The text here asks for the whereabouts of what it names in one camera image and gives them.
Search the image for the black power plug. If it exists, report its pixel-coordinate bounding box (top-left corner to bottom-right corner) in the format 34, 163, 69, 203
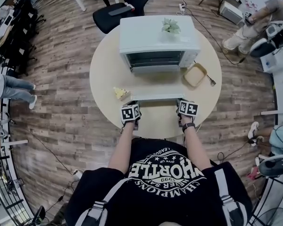
206, 75, 217, 87

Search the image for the yellow cake slice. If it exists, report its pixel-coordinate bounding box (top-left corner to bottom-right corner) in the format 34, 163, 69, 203
112, 86, 132, 102

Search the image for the pink floor object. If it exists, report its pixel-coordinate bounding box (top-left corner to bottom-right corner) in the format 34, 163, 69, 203
247, 167, 262, 180

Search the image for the black white swivel chair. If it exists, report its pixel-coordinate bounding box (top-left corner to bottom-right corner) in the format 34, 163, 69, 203
250, 22, 283, 58

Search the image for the person's left forearm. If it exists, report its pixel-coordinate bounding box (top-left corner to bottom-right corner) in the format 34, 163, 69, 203
107, 121, 135, 174

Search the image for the row of black chairs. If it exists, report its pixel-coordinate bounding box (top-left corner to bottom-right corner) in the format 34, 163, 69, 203
3, 0, 47, 77

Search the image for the glass toaster oven door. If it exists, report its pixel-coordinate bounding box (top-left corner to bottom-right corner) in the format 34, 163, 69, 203
130, 66, 185, 102

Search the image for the tan square baking tray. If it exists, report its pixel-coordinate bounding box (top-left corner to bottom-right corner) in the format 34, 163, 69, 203
181, 63, 208, 88

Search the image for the white toaster oven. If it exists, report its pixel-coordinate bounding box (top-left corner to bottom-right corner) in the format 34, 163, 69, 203
118, 15, 202, 74

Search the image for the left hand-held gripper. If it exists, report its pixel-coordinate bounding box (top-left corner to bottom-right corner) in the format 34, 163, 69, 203
120, 100, 142, 131

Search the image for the black printed t-shirt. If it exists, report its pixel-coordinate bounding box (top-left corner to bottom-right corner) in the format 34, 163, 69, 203
65, 137, 253, 226

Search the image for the grey swivel chair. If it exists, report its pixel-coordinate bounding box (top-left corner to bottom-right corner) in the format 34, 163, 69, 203
258, 153, 283, 178

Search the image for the long black floor cable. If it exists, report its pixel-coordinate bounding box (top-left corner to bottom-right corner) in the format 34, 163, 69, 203
185, 7, 247, 65

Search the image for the black wristwatch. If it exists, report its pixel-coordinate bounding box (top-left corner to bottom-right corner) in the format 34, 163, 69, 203
182, 122, 196, 133

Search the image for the white box appliance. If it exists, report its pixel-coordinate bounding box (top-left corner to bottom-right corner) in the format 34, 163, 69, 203
219, 0, 244, 25

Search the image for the grey floor fan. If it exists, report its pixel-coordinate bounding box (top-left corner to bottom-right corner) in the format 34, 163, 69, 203
256, 207, 283, 226

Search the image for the small potted green plant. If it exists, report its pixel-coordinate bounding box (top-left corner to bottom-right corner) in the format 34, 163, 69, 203
160, 17, 182, 40

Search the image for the grey white shoulder strap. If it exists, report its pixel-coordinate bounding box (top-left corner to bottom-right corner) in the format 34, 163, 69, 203
74, 177, 131, 226
213, 168, 248, 226

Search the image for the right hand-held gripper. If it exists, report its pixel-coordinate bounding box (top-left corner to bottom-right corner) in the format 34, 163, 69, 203
175, 98, 199, 128

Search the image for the person's right forearm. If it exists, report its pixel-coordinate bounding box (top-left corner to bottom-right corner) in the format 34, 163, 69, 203
180, 115, 213, 172

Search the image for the black office chair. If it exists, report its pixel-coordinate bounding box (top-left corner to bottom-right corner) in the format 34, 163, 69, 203
92, 0, 163, 35

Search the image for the black metal railing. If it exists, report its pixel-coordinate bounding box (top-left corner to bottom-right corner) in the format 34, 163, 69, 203
0, 144, 35, 226

